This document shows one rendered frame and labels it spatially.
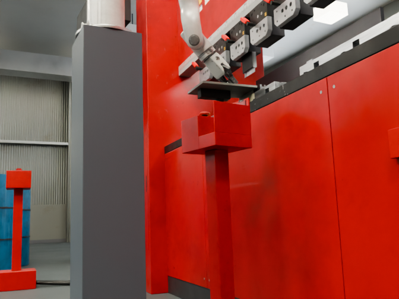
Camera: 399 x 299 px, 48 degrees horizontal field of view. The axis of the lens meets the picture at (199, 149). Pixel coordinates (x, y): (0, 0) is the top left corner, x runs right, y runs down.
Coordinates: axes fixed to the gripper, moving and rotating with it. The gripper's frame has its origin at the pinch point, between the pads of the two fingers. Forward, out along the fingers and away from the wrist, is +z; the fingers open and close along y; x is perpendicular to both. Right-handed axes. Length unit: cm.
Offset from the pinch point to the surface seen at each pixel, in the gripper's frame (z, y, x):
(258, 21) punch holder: -13.5, -17.2, -20.3
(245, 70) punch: 0.0, 2.6, -11.8
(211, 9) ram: -37, 32, -36
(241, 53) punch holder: -7.7, -0.8, -13.9
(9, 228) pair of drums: -21, 268, 123
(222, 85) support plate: -1.9, -8.9, 8.3
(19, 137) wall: -198, 947, 8
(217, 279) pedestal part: 46, -37, 71
